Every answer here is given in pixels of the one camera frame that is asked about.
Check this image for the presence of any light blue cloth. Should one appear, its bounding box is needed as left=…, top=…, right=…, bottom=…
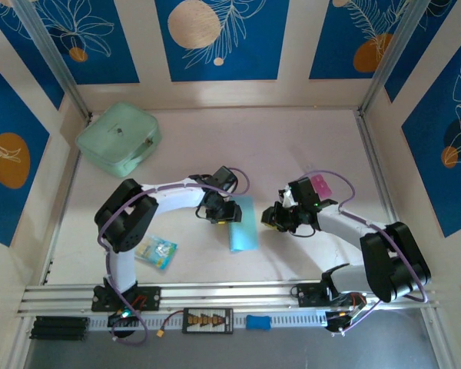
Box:
left=228, top=195, right=261, bottom=254

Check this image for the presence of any pink clear plastic stick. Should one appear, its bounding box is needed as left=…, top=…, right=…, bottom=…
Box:
left=309, top=172, right=332, bottom=198

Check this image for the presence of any blue snack packet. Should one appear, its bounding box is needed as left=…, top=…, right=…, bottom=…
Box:
left=134, top=234, right=178, bottom=272

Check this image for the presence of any blue foam block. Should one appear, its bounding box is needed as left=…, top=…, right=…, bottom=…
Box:
left=245, top=314, right=272, bottom=331

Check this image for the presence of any black power distribution board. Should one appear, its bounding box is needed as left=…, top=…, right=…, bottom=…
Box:
left=181, top=307, right=234, bottom=334

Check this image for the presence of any mint green zipper pouch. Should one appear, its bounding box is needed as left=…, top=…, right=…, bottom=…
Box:
left=75, top=101, right=163, bottom=178

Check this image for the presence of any circuit board with green light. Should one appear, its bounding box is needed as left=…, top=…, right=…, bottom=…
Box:
left=107, top=310, right=140, bottom=328

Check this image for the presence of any black ribbed block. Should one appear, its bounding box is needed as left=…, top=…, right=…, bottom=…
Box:
left=29, top=315, right=90, bottom=341

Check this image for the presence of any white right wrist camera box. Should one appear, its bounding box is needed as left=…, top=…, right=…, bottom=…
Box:
left=280, top=186, right=297, bottom=208

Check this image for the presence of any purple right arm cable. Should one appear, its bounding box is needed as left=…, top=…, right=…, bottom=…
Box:
left=297, top=169, right=427, bottom=334

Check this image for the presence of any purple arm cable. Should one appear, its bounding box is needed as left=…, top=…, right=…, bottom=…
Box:
left=98, top=166, right=251, bottom=346
left=297, top=169, right=427, bottom=334

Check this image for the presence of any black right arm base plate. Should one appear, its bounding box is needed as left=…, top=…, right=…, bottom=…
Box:
left=291, top=282, right=368, bottom=308

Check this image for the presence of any aluminium mounting rail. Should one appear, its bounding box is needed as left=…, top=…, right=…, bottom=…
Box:
left=17, top=277, right=441, bottom=319

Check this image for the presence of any slotted grey cable duct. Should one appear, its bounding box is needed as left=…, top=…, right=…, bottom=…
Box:
left=87, top=310, right=328, bottom=332

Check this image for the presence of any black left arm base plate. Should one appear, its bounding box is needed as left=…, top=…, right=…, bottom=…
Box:
left=91, top=286, right=162, bottom=312

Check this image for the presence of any circuit board with orange wires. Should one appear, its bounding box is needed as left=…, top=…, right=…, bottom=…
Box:
left=325, top=309, right=361, bottom=334

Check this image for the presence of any brown wire with yellow plug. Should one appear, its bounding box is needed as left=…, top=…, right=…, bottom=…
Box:
left=156, top=309, right=185, bottom=340

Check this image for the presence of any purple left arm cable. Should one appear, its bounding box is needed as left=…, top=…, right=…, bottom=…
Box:
left=98, top=166, right=251, bottom=346

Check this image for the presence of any aluminium frame post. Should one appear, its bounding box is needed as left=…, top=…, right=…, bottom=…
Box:
left=12, top=0, right=94, bottom=121
left=356, top=0, right=428, bottom=118

